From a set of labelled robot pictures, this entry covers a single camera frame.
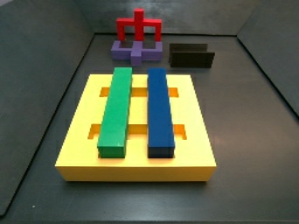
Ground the purple cross-shaped block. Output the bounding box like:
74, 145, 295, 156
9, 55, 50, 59
111, 40, 163, 66

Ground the black U-shaped fixture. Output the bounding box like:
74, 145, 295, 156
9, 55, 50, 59
170, 43, 215, 68

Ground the yellow slotted board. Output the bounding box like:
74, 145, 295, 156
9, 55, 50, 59
55, 74, 216, 182

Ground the blue long bar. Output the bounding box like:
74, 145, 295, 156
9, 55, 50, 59
147, 68, 175, 158

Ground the green long bar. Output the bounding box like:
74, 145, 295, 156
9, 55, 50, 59
98, 67, 132, 158

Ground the red cross-shaped block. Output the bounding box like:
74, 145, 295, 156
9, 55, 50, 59
116, 8, 163, 41

